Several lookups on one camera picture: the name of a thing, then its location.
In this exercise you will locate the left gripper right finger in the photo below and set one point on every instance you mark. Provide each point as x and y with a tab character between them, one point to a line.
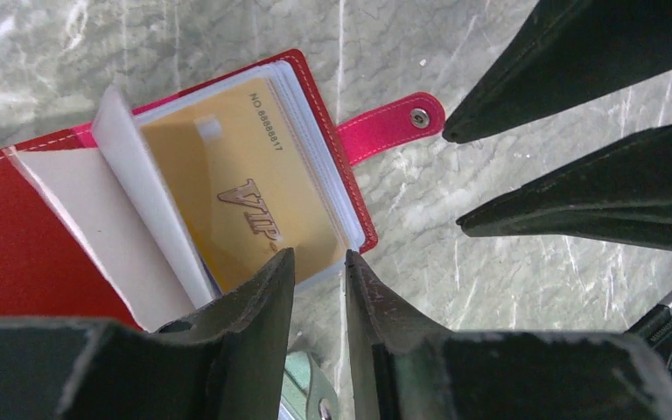
404	365

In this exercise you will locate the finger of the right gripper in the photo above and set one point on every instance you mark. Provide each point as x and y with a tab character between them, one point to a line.
565	54
621	193

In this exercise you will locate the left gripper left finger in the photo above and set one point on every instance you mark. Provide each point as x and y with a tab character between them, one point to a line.
223	361

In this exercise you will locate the gold vip card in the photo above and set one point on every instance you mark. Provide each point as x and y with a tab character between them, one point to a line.
235	169

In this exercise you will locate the red card holder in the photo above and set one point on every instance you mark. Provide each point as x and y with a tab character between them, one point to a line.
89	227

